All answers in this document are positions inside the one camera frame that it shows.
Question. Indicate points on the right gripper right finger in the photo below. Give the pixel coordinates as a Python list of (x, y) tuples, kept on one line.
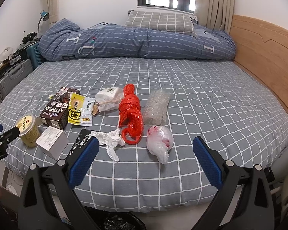
[(254, 208)]

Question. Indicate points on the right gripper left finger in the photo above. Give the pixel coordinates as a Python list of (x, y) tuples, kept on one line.
[(37, 209)]

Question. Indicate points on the yellow yogurt cup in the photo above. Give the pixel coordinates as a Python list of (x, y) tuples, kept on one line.
[(29, 132)]

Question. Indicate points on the white cardboard box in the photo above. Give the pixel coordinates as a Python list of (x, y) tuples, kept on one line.
[(52, 142)]

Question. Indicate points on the brown cookie box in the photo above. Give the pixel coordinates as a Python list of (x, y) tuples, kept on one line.
[(55, 113)]

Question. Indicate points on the black sachet packet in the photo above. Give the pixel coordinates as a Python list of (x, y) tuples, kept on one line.
[(80, 141)]

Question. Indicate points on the yellow snack wrapper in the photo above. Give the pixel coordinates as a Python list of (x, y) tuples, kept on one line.
[(80, 110)]

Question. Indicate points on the white tissue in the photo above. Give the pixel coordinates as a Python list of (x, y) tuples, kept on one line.
[(111, 140)]

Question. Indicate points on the clear bag with tag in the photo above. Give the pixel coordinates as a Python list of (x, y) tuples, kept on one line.
[(108, 99)]

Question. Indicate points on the clear plastic bag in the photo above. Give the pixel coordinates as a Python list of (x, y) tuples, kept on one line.
[(159, 142)]

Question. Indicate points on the red plastic bag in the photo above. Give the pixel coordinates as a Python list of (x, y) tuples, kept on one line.
[(130, 116)]

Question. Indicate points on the bubble wrap roll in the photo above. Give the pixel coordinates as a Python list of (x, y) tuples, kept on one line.
[(156, 108)]

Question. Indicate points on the black lined trash bin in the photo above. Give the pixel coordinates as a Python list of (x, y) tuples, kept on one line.
[(115, 220)]

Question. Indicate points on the grey suitcase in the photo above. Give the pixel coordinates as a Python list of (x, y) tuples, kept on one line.
[(14, 76)]

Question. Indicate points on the teal suitcase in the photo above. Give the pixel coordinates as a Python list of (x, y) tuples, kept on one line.
[(34, 55)]

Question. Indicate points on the blue striped duvet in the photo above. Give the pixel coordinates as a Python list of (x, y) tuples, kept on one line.
[(66, 40)]

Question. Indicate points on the blue desk lamp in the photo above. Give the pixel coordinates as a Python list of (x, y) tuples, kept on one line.
[(44, 16)]

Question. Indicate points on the grey checked bed sheet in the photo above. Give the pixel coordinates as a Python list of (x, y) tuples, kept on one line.
[(233, 113)]

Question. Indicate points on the wooden headboard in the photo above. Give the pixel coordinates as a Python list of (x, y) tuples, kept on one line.
[(262, 51)]

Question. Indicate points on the grey checked pillow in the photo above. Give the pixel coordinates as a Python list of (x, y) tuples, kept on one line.
[(161, 21)]

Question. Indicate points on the beige curtain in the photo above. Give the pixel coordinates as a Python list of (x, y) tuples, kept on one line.
[(215, 14)]

